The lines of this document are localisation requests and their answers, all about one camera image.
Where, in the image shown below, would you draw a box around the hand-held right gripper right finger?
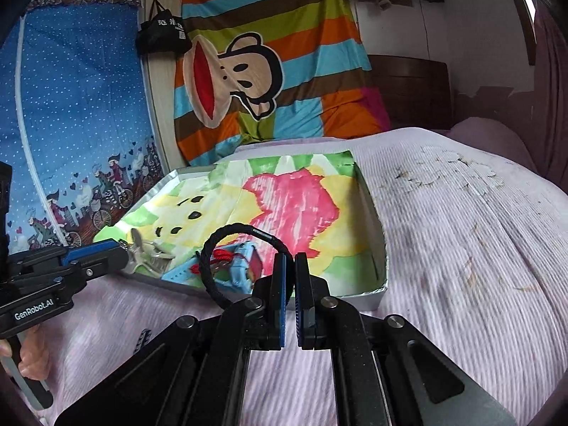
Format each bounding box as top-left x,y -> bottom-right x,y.
294,252 -> 520,426

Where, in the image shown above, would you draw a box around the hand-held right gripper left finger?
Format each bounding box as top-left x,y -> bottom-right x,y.
53,253 -> 296,426

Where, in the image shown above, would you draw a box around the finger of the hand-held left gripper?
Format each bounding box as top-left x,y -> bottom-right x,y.
69,247 -> 130,283
10,238 -> 124,274

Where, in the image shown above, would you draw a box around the metal bangles with yellow bead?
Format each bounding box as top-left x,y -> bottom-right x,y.
125,228 -> 177,278

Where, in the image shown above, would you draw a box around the light blue wrist watch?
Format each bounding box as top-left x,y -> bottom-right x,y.
162,242 -> 264,296

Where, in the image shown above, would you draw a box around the red beaded string bracelet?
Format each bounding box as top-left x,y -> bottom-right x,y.
191,248 -> 242,278

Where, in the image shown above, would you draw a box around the black braided bracelet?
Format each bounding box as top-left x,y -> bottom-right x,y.
200,223 -> 296,311

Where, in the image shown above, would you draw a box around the grey cardboard box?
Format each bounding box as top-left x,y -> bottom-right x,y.
93,148 -> 389,311

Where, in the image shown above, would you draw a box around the person's left hand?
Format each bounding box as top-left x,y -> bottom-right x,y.
0,325 -> 50,382

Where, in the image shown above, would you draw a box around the dark rhinestone hair clip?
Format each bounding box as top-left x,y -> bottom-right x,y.
133,327 -> 154,355

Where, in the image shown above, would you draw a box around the colourful painted paper lining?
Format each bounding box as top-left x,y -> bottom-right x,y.
95,151 -> 384,296

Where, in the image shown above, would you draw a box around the blue dotted fabric wardrobe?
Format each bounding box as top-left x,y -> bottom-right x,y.
0,0 -> 169,253

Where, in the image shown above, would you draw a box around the black tote bag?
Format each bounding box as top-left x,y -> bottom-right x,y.
135,0 -> 192,56

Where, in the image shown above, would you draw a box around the dark wooden headboard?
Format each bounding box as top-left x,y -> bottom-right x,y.
366,54 -> 452,131

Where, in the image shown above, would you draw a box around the pink pillow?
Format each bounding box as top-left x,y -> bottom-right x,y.
446,116 -> 540,174

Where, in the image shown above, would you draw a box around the striped monkey print blanket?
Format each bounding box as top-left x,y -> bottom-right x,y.
174,0 -> 391,167

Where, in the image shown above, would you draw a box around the pink curtain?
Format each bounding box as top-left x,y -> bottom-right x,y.
530,4 -> 568,178

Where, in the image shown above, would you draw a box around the window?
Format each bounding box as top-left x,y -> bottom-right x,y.
506,0 -> 540,67

